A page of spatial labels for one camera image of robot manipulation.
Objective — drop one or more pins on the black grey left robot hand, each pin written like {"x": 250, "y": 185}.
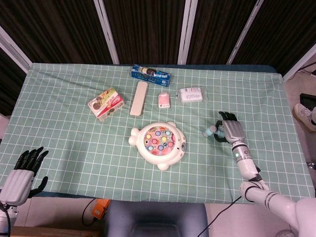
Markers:
{"x": 16, "y": 184}

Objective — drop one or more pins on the black grey right robot hand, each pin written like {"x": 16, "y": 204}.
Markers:
{"x": 233, "y": 130}

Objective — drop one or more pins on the light blue toy mallet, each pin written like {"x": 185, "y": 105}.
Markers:
{"x": 209, "y": 130}

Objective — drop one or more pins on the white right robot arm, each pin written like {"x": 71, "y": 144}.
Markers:
{"x": 249, "y": 168}

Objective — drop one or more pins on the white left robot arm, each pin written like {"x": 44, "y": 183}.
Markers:
{"x": 11, "y": 211}

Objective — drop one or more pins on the white whale whack-a-mole toy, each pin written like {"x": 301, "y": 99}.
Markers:
{"x": 170, "y": 160}

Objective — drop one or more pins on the white plastic-wrapped pack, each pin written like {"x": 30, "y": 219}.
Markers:
{"x": 191, "y": 95}

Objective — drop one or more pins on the green checkered tablecloth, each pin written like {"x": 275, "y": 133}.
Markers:
{"x": 74, "y": 148}

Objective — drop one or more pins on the grey sneaker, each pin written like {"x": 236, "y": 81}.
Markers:
{"x": 304, "y": 116}

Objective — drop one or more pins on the small pink white box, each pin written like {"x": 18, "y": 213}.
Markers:
{"x": 164, "y": 100}

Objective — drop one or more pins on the black floor object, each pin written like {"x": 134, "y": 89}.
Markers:
{"x": 308, "y": 100}

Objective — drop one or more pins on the orange device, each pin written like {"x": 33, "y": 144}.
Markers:
{"x": 100, "y": 208}

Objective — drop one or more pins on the blue cookie package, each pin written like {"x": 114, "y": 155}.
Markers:
{"x": 150, "y": 75}

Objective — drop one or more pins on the beige long cutlery case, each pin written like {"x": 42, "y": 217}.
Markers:
{"x": 139, "y": 98}

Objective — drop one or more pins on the grey-blue chair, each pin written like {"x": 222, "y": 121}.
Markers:
{"x": 155, "y": 219}

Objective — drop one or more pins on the cookie box with pink label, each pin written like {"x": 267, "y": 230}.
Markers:
{"x": 106, "y": 102}

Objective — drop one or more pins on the white partition frame post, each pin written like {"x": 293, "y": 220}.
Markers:
{"x": 243, "y": 33}
{"x": 106, "y": 30}
{"x": 187, "y": 30}
{"x": 14, "y": 50}
{"x": 300, "y": 61}

